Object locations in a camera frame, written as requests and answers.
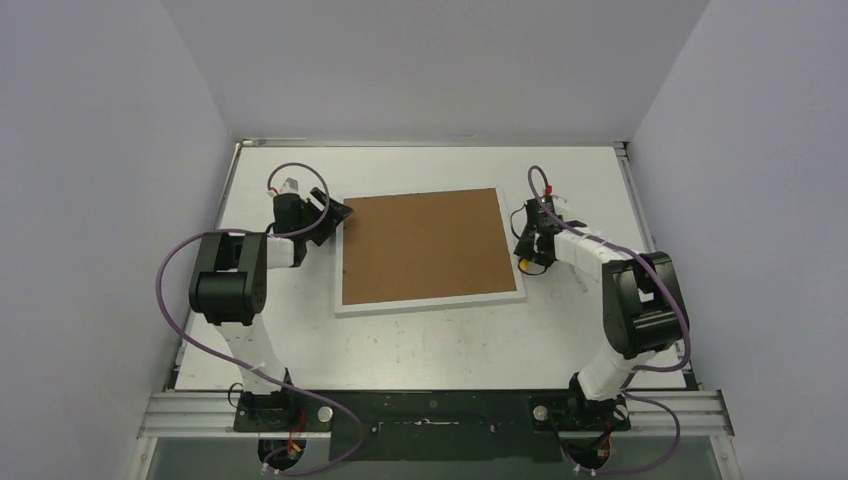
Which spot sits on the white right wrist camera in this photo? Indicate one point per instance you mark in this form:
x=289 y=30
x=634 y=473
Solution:
x=555 y=201

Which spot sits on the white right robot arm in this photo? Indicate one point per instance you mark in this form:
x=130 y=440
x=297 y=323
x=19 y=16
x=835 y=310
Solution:
x=642 y=308

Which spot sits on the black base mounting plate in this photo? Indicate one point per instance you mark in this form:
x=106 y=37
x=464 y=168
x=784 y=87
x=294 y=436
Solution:
x=435 y=425

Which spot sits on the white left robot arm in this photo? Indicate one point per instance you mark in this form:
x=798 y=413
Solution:
x=229 y=285

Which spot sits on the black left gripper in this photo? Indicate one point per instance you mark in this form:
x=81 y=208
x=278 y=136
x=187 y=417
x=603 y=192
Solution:
x=333 y=213

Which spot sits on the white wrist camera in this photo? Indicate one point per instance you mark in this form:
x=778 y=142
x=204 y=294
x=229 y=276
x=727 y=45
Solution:
x=555 y=201
x=289 y=186

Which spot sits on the aluminium table front rail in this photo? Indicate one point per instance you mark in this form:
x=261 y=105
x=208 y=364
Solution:
x=187 y=414

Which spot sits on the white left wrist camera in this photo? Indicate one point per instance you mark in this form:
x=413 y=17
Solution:
x=289 y=186

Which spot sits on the white picture frame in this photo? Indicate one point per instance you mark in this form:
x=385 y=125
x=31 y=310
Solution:
x=421 y=251

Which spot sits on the clear handle screwdriver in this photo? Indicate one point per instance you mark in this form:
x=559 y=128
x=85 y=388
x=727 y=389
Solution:
x=580 y=281

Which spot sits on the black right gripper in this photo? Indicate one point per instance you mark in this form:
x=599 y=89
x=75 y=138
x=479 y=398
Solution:
x=530 y=244

